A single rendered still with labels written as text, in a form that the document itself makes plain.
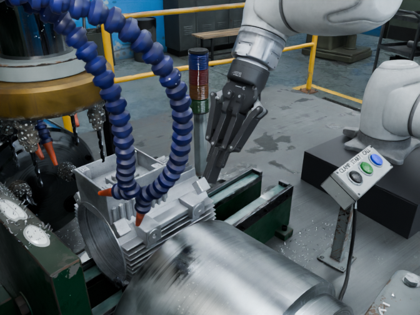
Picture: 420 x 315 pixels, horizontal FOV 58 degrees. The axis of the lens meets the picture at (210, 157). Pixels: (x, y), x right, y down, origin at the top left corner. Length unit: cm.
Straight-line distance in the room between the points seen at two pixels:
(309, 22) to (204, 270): 40
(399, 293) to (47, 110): 43
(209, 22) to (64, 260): 591
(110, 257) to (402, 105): 86
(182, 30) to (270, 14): 541
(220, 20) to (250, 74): 579
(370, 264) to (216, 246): 63
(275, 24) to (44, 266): 52
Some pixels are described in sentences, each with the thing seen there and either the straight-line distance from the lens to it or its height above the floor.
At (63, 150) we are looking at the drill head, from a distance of 85.
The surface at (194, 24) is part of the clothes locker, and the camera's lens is 620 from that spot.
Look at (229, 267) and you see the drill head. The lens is 43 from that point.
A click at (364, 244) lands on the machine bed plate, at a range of 109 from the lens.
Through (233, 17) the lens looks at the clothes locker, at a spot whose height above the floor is 51.
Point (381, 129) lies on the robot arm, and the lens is 124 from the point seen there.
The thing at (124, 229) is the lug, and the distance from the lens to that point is 63.
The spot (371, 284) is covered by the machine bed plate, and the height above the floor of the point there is 80.
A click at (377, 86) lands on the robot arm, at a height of 113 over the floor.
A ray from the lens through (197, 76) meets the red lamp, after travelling 113.
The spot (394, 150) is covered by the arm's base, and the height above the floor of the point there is 94.
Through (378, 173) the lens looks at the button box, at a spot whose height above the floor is 105.
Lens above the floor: 147
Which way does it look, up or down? 28 degrees down
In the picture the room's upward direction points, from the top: straight up
